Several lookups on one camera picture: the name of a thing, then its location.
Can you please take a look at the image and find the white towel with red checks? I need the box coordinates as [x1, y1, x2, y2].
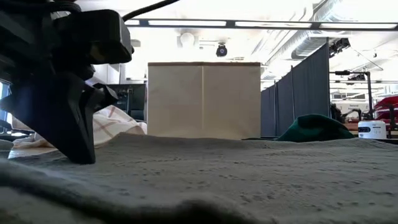
[12, 105, 148, 149]

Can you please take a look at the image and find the dark grey room divider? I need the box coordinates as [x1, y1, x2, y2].
[260, 43, 330, 138]

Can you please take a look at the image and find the white round ceiling fixture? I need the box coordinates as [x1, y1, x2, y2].
[176, 32, 200, 50]

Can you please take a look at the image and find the white round appliance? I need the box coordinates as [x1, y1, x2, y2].
[357, 120, 387, 140]

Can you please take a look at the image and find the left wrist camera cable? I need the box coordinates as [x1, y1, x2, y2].
[123, 0, 181, 22]

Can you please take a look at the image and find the black equipment on pole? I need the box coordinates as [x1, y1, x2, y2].
[328, 37, 351, 58]

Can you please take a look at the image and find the black monitor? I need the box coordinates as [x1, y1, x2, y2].
[107, 83, 147, 121]

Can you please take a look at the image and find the black overhead light bar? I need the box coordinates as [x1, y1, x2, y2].
[124, 17, 398, 32]

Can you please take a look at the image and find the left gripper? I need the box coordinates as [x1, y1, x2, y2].
[0, 0, 119, 165]

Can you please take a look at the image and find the plain grey towel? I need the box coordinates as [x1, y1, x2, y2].
[0, 132, 398, 224]

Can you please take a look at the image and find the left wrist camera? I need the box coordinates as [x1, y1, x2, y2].
[54, 9, 134, 66]

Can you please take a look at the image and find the black metal stand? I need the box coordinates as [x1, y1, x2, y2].
[329, 70, 373, 121]

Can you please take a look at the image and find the red equipment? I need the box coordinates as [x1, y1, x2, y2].
[373, 95, 398, 130]

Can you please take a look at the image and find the dark green towel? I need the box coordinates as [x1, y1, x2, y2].
[275, 113, 356, 143]

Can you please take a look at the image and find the cardboard box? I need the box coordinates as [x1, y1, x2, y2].
[147, 61, 262, 140]

